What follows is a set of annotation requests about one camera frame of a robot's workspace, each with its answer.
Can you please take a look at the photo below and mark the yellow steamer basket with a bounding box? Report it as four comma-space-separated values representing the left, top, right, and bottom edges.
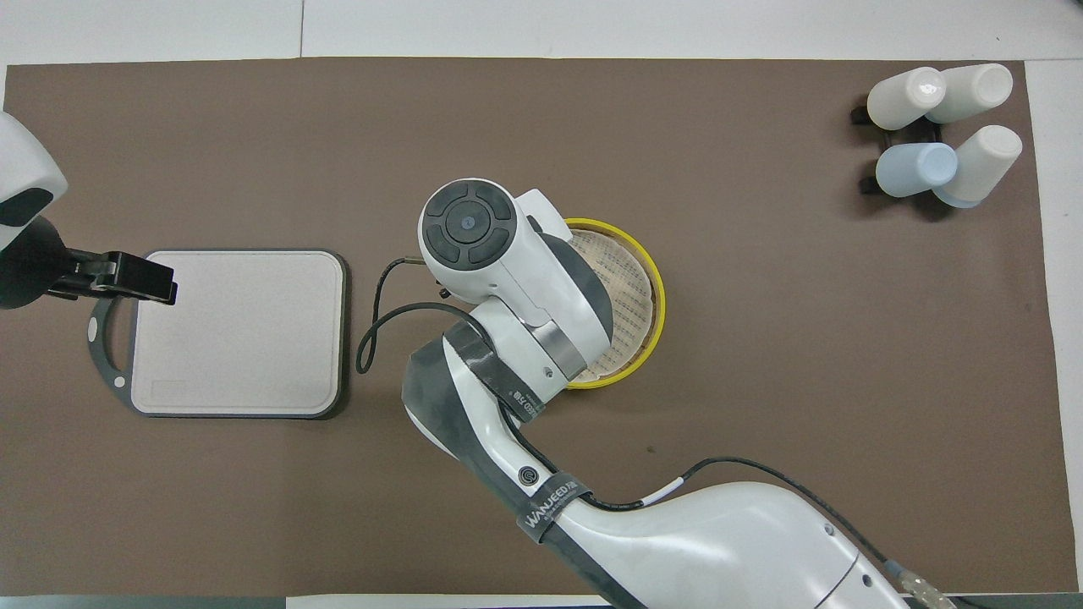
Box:
563, 218, 667, 391

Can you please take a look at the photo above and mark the black printed velcro strap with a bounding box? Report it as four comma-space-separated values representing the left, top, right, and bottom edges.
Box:
510, 468, 593, 544

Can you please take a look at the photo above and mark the white plastic cup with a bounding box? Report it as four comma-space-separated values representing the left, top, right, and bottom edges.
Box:
932, 125, 1023, 209
926, 63, 1014, 124

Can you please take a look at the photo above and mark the light blue plastic cup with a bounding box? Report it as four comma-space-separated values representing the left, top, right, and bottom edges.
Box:
875, 142, 959, 199

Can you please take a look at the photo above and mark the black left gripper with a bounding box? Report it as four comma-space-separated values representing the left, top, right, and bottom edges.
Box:
0, 216, 179, 310

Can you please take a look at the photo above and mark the cream plastic cup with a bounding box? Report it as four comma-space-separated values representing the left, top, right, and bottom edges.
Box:
866, 67, 947, 131

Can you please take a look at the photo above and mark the brown table mat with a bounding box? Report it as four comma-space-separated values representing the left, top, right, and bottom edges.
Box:
0, 58, 1060, 598

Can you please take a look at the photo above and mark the dark grey velcro strap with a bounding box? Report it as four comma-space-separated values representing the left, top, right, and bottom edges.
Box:
443, 323, 549, 424

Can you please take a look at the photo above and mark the black cup rack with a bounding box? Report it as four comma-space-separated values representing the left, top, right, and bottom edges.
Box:
850, 100, 945, 200

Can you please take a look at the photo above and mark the white cutting board grey rim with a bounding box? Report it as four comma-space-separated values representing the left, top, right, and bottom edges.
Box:
87, 249, 349, 420

